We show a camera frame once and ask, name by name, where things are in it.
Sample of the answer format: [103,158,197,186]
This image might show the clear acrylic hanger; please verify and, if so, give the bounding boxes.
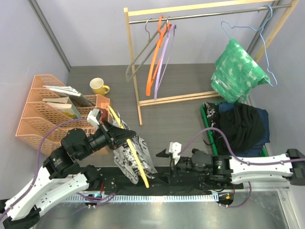
[125,29,161,82]

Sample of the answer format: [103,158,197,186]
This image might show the white black printed garment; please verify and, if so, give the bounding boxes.
[112,114,158,185]

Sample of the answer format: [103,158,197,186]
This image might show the orange file organizer rack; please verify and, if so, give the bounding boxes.
[16,74,71,149]

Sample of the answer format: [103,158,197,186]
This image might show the black white patterned trousers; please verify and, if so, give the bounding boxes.
[203,102,219,128]

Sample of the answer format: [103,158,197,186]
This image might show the green plastic tray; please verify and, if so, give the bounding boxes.
[201,102,270,157]

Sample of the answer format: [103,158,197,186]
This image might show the papers in organizer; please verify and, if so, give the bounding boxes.
[43,85,94,119]

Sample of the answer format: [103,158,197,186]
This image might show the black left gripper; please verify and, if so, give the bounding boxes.
[78,119,137,159]

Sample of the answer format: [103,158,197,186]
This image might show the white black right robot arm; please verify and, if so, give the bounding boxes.
[156,149,305,189]

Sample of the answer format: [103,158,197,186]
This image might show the orange compartment basket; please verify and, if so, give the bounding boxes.
[76,94,112,156]

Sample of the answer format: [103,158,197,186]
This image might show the orange plastic hanger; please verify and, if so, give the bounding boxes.
[146,15,168,96]

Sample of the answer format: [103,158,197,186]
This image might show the green garment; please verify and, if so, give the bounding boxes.
[211,39,270,103]

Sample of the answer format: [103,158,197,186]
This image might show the purple plastic hanger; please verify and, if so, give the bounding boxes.
[153,23,177,100]

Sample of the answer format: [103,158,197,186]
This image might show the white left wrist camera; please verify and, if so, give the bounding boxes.
[87,108,102,129]

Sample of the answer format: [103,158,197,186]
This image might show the yellow plastic hanger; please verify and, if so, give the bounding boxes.
[106,105,150,188]

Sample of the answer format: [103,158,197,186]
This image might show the blue wire hanger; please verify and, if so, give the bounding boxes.
[220,5,278,87]

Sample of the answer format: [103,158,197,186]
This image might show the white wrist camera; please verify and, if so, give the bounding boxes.
[87,108,102,129]
[166,142,182,165]

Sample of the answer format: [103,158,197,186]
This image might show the wooden clothes rack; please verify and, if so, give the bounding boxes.
[123,0,298,114]

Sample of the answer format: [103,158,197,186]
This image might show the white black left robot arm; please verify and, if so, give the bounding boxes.
[0,121,136,229]

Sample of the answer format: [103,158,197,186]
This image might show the yellow mug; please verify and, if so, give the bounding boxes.
[90,78,110,96]

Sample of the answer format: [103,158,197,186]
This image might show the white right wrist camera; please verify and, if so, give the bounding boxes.
[166,142,182,165]

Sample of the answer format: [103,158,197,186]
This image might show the blue denim jeans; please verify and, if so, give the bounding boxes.
[218,102,271,157]

